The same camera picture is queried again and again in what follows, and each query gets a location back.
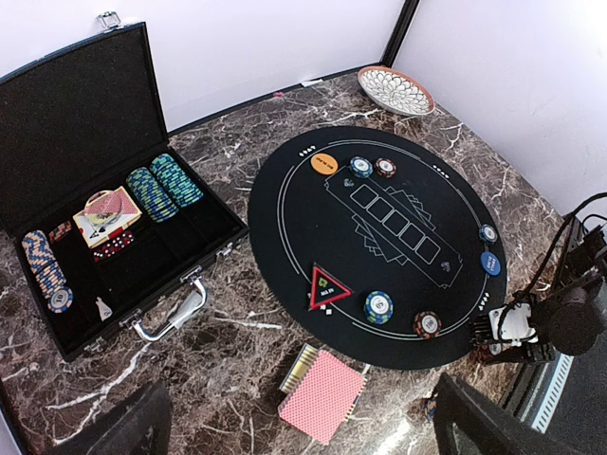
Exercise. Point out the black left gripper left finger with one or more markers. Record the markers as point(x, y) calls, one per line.
point(139, 424)

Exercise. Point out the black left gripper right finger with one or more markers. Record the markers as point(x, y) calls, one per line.
point(467, 422)

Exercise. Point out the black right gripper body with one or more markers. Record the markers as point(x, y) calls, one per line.
point(574, 315)

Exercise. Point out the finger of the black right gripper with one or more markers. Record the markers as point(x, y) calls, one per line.
point(528, 353)
point(484, 329)

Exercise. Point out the blue round blind button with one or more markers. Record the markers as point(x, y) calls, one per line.
point(490, 263)

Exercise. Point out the red card deck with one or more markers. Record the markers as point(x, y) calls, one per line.
point(323, 398)
point(95, 236)

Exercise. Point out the orange round blind button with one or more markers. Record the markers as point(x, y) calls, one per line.
point(324, 164)

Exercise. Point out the brown poker chip stack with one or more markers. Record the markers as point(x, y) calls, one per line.
point(486, 353)

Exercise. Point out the blue chip stack on table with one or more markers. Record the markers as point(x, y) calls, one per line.
point(430, 408)

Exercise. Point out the small silver case key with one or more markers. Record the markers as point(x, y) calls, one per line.
point(105, 311)

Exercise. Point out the round black poker mat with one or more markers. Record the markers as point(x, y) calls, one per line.
point(413, 236)

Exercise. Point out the red triangular all-in marker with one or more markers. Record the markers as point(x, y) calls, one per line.
point(326, 289)

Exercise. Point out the blue and tan chip row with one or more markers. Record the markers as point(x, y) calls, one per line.
point(47, 272)

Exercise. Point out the gold card box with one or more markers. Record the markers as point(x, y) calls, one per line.
point(299, 368)

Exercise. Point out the red dice row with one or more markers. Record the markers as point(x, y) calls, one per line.
point(113, 246)

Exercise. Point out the red card deck in case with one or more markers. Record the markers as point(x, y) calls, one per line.
point(95, 236)

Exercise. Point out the black poker chip case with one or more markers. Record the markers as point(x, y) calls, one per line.
point(74, 123)

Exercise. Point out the orange and black chip row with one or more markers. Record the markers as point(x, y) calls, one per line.
point(59, 232)

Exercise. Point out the clear round dealer button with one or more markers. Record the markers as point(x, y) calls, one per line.
point(103, 208)

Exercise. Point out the green and blue chip row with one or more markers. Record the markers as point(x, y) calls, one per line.
point(154, 199)

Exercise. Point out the teal and blue chip row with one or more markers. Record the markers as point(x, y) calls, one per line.
point(175, 181)

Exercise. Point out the white slotted cable duct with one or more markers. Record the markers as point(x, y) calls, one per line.
point(545, 393)

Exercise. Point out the black right frame post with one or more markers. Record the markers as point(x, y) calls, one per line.
point(399, 33)

